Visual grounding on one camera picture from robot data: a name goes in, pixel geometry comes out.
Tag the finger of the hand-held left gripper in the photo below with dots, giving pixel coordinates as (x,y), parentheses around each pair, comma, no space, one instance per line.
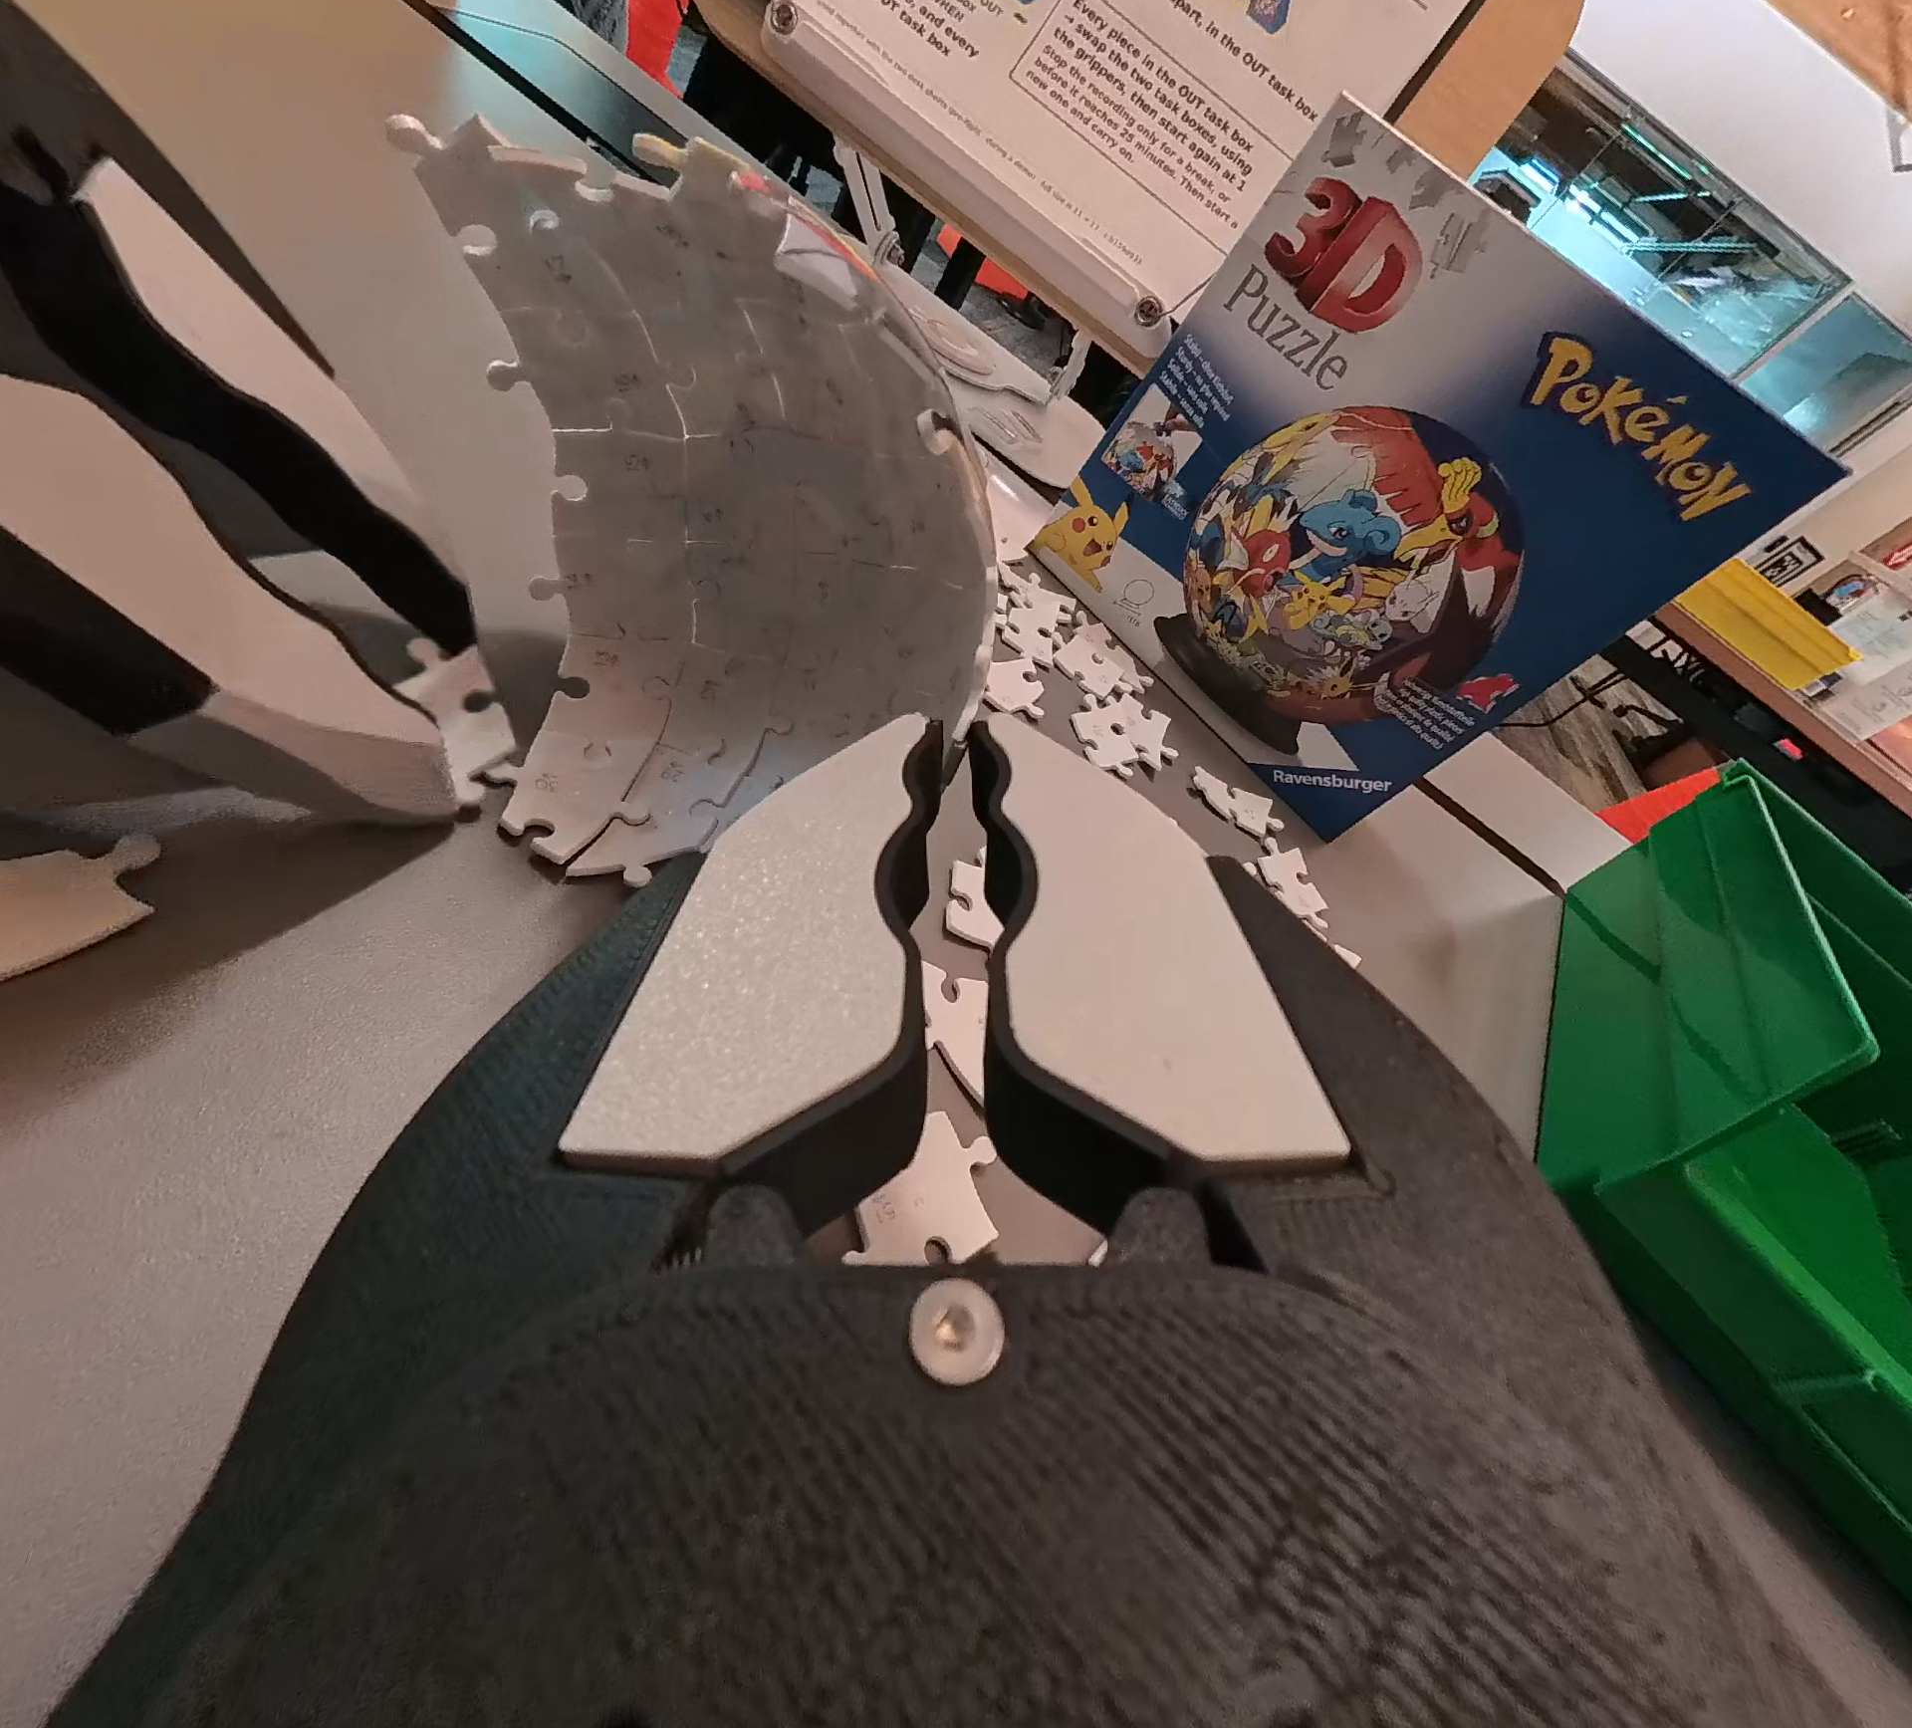
(180,608)
(284,369)

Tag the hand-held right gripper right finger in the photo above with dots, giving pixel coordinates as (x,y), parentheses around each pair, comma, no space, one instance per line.
(1150,996)

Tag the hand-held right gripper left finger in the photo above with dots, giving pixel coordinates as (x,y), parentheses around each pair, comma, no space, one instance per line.
(748,996)

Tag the pile of puzzle pieces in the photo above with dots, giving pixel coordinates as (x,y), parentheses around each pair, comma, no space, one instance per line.
(1121,727)

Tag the white puzzle piece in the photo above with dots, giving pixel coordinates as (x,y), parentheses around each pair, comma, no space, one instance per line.
(471,727)
(61,906)

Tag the partly built puzzle ball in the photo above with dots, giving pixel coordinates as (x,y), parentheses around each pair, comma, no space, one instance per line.
(748,488)

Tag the blue puzzle box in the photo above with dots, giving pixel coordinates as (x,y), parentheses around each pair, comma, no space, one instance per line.
(1569,309)

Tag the orange traffic cone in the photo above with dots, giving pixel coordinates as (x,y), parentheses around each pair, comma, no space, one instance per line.
(1652,809)
(654,18)

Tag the green plastic bin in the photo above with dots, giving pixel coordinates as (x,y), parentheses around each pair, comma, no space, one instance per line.
(1794,1310)
(1688,982)

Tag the white board stand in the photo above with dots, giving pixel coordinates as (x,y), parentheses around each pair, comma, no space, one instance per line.
(1031,413)

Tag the wooden table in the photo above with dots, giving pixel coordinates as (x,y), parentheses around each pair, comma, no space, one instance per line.
(1794,713)

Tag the stack of small yellow bins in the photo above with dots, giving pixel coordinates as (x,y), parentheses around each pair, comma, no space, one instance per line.
(1764,616)

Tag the wooden display board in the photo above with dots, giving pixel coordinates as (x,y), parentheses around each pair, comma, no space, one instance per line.
(1509,40)

